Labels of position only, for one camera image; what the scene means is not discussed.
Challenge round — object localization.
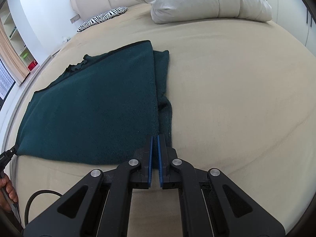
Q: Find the zebra print pillow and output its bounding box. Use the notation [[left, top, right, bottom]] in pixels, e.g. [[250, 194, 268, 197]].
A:
[[77, 7, 129, 32]]

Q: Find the black cable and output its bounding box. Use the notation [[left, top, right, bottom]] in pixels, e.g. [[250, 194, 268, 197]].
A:
[[24, 189, 64, 228]]

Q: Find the red storage box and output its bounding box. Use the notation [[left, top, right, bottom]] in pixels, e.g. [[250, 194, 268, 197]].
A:
[[27, 60, 38, 71]]

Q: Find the white folded duvet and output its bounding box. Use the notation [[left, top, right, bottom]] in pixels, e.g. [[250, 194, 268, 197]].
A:
[[131, 0, 273, 25]]

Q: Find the black framed window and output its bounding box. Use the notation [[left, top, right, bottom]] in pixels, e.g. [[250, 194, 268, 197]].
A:
[[0, 61, 16, 109]]

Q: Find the beige curtain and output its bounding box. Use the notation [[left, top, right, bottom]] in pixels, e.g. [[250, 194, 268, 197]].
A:
[[0, 23, 29, 85]]

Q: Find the person left hand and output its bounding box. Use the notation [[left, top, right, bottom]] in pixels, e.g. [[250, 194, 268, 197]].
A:
[[0, 174, 18, 212]]

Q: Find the wall switch panel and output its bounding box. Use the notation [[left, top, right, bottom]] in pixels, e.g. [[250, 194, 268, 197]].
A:
[[70, 14, 80, 24]]

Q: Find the dark green knit sweater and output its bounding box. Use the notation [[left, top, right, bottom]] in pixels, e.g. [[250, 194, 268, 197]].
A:
[[16, 41, 172, 165]]

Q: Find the beige bed with sheet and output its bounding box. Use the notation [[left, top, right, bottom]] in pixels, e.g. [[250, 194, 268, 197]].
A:
[[5, 4, 315, 232]]

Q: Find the white wall shelf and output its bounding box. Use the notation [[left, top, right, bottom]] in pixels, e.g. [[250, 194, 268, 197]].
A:
[[1, 1, 35, 67]]

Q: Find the white wardrobe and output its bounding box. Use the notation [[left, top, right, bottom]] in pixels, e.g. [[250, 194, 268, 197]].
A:
[[276, 0, 315, 54]]

